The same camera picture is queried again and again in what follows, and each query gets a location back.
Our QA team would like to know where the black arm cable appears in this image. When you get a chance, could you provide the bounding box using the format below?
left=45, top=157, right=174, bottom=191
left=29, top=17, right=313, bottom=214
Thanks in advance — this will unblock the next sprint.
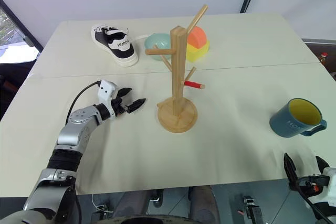
left=65, top=81, right=101, bottom=125
left=297, top=180, right=334, bottom=224

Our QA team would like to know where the black device with red tab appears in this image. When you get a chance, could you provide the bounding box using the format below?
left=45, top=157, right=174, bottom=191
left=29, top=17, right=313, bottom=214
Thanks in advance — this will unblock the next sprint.
left=237, top=195, right=263, bottom=224

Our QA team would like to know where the black window frame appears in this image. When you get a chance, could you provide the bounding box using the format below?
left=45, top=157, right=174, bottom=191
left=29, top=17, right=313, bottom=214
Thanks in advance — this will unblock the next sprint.
left=0, top=0, right=44, bottom=55

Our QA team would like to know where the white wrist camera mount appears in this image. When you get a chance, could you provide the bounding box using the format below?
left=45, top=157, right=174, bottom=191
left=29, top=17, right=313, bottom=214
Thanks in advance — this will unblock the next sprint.
left=313, top=167, right=336, bottom=212
left=96, top=79, right=119, bottom=119

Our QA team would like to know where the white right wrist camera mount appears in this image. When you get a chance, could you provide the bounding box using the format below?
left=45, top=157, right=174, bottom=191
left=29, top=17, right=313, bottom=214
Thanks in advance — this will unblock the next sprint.
left=313, top=167, right=336, bottom=212

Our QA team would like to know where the wooden mug tree stand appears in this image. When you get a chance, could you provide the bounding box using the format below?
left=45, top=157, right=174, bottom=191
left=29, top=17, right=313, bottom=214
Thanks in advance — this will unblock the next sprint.
left=145, top=4, right=209, bottom=133

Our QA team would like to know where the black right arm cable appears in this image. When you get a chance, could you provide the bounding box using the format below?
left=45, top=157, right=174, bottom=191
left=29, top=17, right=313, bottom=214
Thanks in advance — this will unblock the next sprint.
left=297, top=180, right=334, bottom=224

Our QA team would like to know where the yellow plastic container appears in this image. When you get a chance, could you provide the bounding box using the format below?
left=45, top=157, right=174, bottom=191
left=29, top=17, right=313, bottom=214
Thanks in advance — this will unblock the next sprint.
left=185, top=40, right=211, bottom=63

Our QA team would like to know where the white sheet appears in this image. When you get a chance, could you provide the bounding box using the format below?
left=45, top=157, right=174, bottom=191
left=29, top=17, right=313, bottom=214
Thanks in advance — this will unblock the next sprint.
left=0, top=43, right=40, bottom=64

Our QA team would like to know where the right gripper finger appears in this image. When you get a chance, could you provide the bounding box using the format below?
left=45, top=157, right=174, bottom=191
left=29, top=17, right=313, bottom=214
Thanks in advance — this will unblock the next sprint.
left=314, top=155, right=330, bottom=176
left=283, top=152, right=299, bottom=190

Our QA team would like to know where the thin white cable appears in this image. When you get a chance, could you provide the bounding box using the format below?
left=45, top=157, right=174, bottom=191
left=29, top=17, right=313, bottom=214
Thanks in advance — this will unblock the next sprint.
left=91, top=194, right=114, bottom=213

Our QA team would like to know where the grey blurred leg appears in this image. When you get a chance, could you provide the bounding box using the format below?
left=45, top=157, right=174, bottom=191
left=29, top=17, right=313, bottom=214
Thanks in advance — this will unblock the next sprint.
left=114, top=189, right=164, bottom=220
left=187, top=185, right=220, bottom=222

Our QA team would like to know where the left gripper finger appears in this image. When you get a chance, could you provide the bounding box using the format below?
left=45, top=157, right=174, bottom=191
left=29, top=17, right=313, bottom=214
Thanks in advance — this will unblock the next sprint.
left=117, top=87, right=133, bottom=99
left=127, top=98, right=146, bottom=114

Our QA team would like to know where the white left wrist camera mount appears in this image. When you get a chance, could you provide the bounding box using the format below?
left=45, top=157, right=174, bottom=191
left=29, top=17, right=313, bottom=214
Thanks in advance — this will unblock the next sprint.
left=96, top=79, right=119, bottom=119

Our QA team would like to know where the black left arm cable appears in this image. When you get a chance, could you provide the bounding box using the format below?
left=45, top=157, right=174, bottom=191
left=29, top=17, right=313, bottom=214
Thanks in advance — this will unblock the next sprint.
left=65, top=81, right=101, bottom=125

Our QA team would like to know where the white tablecloth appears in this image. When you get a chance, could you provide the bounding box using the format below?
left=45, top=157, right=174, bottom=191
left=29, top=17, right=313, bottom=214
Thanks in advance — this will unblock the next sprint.
left=0, top=13, right=336, bottom=198

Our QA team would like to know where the teal bowl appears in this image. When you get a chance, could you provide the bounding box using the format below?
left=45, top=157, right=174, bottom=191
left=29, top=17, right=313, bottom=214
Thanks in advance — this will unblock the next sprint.
left=144, top=33, right=172, bottom=62

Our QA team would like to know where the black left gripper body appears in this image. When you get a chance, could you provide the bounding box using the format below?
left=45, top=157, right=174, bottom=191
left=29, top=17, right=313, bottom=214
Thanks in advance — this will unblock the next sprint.
left=111, top=97, right=131, bottom=116

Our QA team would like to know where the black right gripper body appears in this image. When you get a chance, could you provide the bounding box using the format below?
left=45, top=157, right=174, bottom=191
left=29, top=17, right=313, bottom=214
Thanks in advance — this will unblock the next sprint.
left=295, top=174, right=330, bottom=198

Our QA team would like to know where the black and white sneaker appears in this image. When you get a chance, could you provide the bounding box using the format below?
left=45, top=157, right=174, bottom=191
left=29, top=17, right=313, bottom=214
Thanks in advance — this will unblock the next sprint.
left=91, top=24, right=139, bottom=67

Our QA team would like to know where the blue mug with yellow inside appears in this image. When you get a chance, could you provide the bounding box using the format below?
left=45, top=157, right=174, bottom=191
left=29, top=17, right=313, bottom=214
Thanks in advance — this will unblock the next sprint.
left=269, top=98, right=328, bottom=138

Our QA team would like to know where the orange bowl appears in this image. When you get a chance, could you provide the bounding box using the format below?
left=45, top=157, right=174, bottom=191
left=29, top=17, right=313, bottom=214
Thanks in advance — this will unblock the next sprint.
left=186, top=25, right=208, bottom=49

